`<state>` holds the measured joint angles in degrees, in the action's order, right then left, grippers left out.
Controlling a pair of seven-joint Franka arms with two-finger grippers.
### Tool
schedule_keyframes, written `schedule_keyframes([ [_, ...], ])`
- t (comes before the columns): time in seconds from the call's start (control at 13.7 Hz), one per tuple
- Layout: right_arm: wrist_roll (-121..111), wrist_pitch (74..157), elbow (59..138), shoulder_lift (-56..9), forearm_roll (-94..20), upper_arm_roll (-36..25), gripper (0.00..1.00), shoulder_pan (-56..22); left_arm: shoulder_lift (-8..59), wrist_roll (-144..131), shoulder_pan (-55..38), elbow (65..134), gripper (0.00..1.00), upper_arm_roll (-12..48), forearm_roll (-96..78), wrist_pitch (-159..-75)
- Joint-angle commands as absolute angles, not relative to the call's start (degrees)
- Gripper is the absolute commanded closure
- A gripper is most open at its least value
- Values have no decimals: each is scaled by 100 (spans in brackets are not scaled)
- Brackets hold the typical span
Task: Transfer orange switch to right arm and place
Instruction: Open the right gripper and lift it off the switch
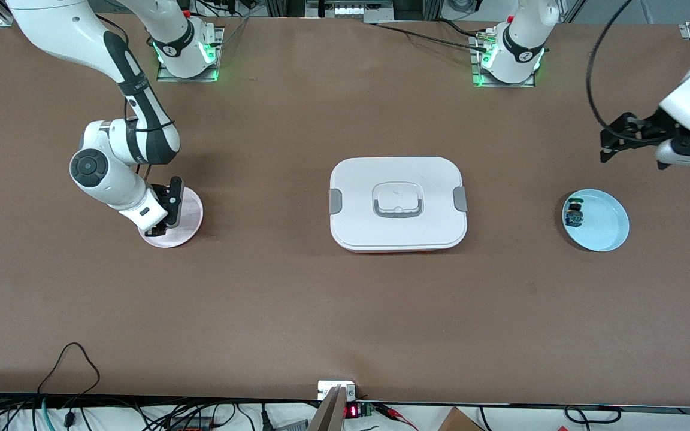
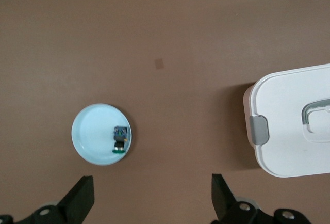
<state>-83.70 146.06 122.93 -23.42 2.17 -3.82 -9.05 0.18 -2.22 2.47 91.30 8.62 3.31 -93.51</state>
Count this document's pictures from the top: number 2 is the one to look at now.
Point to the light blue round plate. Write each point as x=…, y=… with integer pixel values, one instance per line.
x=92, y=133

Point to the white lunch box grey clips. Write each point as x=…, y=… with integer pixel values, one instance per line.
x=283, y=105

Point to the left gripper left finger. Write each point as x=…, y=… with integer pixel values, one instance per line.
x=77, y=200

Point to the green push button switch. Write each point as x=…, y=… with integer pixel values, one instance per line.
x=120, y=136

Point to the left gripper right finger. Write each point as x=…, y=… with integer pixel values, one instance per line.
x=223, y=200

